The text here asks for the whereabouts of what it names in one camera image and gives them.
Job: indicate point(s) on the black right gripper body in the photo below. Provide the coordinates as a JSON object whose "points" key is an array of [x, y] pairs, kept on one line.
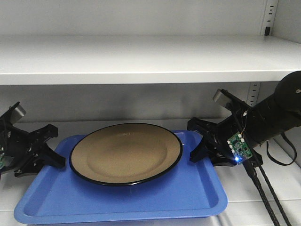
{"points": [[222, 153]]}

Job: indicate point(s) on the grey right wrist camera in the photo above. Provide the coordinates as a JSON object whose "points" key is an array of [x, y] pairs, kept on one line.
{"points": [[229, 101]]}

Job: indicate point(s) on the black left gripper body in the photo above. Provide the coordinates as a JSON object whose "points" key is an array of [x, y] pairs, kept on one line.
{"points": [[19, 151]]}

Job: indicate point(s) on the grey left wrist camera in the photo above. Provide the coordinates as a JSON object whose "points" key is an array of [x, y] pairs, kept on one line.
{"points": [[14, 113]]}

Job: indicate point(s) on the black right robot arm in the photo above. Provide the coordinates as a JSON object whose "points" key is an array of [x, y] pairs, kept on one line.
{"points": [[278, 113]]}

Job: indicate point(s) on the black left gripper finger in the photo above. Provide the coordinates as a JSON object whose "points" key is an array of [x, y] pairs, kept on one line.
{"points": [[42, 135], [47, 156]]}

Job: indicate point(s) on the green circuit board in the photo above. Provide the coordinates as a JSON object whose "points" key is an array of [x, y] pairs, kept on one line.
{"points": [[2, 157], [239, 148]]}

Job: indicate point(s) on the green circuit board right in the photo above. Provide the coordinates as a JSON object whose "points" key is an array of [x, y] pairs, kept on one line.
{"points": [[239, 148]]}

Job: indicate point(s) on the green circuit board left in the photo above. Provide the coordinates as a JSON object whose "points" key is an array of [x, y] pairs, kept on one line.
{"points": [[2, 157]]}

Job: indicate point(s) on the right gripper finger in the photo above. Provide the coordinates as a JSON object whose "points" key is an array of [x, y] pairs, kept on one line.
{"points": [[201, 151], [201, 126]]}

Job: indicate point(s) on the blue plastic tray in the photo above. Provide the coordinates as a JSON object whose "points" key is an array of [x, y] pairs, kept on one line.
{"points": [[189, 190]]}

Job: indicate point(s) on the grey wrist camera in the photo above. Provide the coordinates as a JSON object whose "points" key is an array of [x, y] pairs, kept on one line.
{"points": [[14, 113], [229, 101]]}

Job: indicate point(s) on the beige plate with black rim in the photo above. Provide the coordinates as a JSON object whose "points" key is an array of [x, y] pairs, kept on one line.
{"points": [[126, 154]]}

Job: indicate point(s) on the white upper cabinet shelf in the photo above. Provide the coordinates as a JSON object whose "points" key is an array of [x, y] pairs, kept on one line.
{"points": [[75, 60]]}

